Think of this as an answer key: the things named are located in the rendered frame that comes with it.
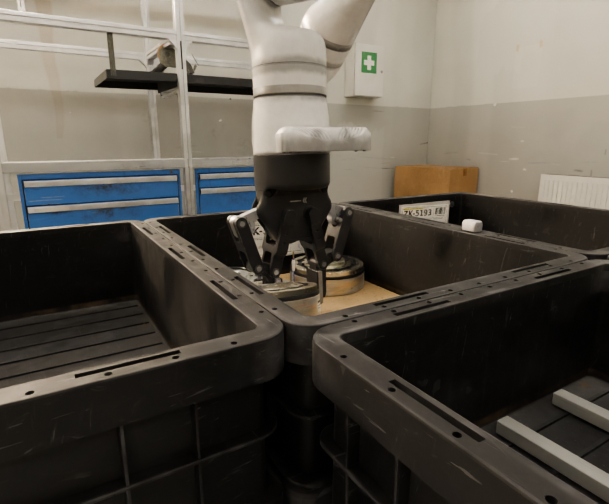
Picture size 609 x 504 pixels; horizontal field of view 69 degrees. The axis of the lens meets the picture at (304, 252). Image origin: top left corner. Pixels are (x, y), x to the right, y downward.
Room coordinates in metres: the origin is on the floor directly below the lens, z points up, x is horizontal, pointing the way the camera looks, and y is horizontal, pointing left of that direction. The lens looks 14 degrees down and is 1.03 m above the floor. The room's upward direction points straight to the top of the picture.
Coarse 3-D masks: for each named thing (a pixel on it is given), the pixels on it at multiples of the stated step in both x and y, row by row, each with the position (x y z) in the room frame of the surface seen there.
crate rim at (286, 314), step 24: (192, 216) 0.58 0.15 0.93; (216, 216) 0.60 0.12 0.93; (384, 216) 0.59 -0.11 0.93; (480, 240) 0.45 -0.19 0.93; (504, 240) 0.43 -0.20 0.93; (216, 264) 0.35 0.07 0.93; (552, 264) 0.35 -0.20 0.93; (240, 288) 0.29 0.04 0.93; (432, 288) 0.29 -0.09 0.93; (456, 288) 0.29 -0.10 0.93; (288, 312) 0.24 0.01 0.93; (336, 312) 0.24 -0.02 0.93; (360, 312) 0.24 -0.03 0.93; (288, 336) 0.23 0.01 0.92; (312, 336) 0.22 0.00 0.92; (288, 360) 0.23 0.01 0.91
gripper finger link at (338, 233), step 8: (344, 208) 0.46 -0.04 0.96; (344, 216) 0.46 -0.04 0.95; (352, 216) 0.47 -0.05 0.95; (328, 224) 0.48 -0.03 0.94; (344, 224) 0.46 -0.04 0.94; (328, 232) 0.47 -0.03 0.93; (336, 232) 0.46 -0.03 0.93; (344, 232) 0.46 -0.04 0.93; (328, 240) 0.47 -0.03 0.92; (336, 240) 0.46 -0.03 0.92; (344, 240) 0.46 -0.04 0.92; (336, 248) 0.46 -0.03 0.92; (336, 256) 0.45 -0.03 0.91
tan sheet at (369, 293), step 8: (368, 288) 0.58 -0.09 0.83; (376, 288) 0.58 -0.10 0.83; (328, 296) 0.55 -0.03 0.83; (336, 296) 0.55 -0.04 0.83; (344, 296) 0.55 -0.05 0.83; (352, 296) 0.55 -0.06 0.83; (360, 296) 0.55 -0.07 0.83; (368, 296) 0.55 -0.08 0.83; (376, 296) 0.55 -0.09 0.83; (384, 296) 0.55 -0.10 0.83; (392, 296) 0.55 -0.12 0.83; (320, 304) 0.52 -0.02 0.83; (328, 304) 0.52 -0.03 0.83; (336, 304) 0.52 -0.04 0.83; (344, 304) 0.52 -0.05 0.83; (352, 304) 0.52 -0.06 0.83; (360, 304) 0.52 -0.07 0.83
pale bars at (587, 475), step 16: (560, 400) 0.30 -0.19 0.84; (576, 400) 0.29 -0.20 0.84; (592, 416) 0.28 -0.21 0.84; (608, 416) 0.27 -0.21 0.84; (496, 432) 0.27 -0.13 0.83; (512, 432) 0.26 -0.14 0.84; (528, 432) 0.26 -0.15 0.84; (528, 448) 0.25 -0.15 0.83; (544, 448) 0.24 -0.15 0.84; (560, 448) 0.24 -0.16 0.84; (560, 464) 0.23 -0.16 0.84; (576, 464) 0.23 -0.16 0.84; (576, 480) 0.22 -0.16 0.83; (592, 480) 0.21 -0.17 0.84; (608, 480) 0.21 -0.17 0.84; (608, 496) 0.21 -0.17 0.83
